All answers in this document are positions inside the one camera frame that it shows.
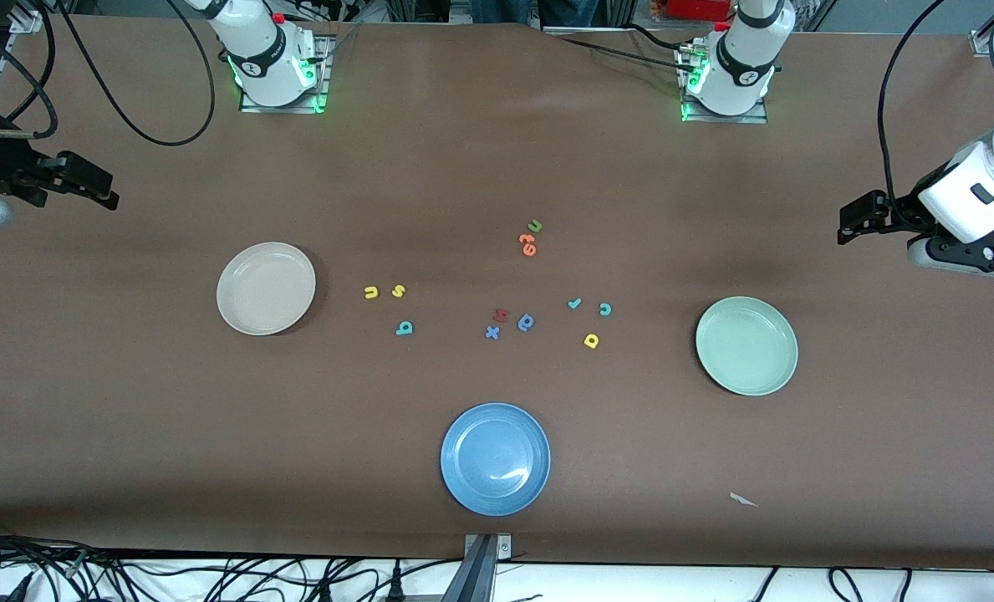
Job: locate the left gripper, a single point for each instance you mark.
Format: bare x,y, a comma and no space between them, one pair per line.
901,208

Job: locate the teal letter b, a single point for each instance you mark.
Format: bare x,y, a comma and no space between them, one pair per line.
404,329

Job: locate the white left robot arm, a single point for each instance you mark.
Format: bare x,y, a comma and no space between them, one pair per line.
743,58

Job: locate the light green plate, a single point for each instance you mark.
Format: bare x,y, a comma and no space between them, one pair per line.
746,345

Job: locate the beige brown plate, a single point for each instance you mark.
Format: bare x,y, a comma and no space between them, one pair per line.
266,288

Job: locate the red box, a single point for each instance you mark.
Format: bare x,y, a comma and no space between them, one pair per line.
697,8

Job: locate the white paper scrap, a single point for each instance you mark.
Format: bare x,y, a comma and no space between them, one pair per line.
741,499

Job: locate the orange letter g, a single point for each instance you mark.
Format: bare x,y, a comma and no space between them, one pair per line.
528,244

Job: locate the blue letter a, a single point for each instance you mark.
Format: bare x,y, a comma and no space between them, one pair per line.
523,328

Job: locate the blue plate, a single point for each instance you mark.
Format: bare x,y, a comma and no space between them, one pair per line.
495,459

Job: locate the black power plug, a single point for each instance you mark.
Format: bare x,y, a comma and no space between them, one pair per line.
396,587
325,592

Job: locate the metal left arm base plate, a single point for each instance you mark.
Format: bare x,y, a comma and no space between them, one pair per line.
756,119

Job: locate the aluminium frame profile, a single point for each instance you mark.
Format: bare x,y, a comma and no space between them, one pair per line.
980,42
24,17

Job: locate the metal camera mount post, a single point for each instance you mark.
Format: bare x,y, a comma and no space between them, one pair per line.
480,568

